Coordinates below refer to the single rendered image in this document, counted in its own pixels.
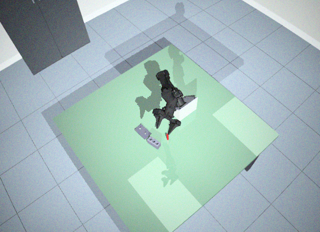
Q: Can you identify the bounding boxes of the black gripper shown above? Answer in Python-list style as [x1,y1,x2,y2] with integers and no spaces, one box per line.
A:
[152,104,181,135]

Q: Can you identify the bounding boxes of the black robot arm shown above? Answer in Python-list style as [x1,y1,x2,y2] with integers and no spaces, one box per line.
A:
[155,69,187,108]

